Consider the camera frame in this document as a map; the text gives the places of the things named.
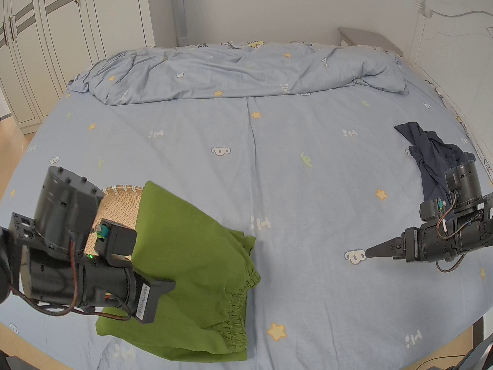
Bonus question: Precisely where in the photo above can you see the black cable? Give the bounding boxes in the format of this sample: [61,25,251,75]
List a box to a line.
[417,354,467,370]

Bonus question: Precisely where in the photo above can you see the white wardrobe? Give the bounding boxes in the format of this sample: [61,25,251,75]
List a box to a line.
[0,0,155,135]

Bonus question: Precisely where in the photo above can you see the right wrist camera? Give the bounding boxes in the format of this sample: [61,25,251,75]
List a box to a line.
[419,198,444,223]

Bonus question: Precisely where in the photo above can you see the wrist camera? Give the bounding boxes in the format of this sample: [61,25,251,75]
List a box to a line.
[419,198,444,223]
[93,217,138,267]

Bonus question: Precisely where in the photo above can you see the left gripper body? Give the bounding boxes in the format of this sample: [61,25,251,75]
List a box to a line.
[78,262,176,325]

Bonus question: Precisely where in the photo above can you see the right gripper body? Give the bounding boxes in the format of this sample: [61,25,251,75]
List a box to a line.
[402,223,461,264]

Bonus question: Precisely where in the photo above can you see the dark blue garment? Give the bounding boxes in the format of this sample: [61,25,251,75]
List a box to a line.
[394,121,477,208]

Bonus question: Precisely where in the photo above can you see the grey bedside table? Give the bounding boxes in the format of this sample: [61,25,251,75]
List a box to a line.
[338,27,404,58]

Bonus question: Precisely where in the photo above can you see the green shorts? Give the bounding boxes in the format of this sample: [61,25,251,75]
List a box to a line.
[95,181,262,362]

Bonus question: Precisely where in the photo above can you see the bed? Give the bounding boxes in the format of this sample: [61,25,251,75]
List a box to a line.
[0,0,493,370]

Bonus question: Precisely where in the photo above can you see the pale blue quilt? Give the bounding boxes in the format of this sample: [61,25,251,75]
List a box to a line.
[67,40,410,106]

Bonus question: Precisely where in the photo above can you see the round woven basket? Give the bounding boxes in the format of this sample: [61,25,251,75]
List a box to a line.
[87,183,146,270]

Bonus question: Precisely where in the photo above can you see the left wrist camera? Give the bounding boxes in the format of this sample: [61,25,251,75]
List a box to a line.
[93,217,138,267]

